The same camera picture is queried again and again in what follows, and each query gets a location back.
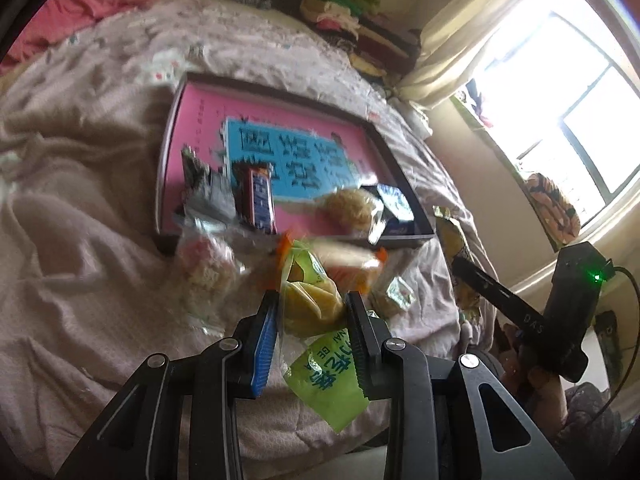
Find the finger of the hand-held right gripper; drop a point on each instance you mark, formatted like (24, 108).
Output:
(492, 292)

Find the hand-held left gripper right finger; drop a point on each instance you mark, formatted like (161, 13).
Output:
(361, 350)

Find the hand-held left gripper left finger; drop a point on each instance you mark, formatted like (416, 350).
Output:
(262, 352)

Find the green and yellow snack packet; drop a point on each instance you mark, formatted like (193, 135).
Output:
(320, 385)

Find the small clear candy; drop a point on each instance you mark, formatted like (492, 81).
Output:
(395, 297)

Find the long orange bread packet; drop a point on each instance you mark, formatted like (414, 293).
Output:
(345, 262)

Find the clear packet with red print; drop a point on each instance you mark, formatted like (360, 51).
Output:
(205, 270)

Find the blue snack packet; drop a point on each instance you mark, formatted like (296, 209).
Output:
(395, 202)

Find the clear packet of yellow biscuits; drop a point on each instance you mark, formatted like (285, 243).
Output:
(350, 210)

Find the shallow dark cardboard tray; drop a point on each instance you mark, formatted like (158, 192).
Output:
(405, 180)

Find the brown chocolate bar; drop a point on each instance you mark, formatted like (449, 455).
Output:
(256, 200)

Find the person's right hand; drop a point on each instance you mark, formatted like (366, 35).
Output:
(542, 385)

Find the orange floral cushion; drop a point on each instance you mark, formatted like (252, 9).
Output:
(550, 205)

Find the grey patterned cloth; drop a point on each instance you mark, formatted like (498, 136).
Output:
(595, 415)

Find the clothes heap on windowsill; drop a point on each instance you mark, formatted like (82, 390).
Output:
(477, 102)

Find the window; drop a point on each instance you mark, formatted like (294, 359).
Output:
(575, 85)

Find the pale floral quilt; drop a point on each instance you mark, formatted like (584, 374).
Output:
(75, 210)

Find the cream curtain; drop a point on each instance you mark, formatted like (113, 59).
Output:
(475, 25)

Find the pile of folded clothes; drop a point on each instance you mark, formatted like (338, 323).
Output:
(370, 35)

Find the pink duvet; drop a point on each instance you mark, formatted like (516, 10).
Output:
(75, 5)

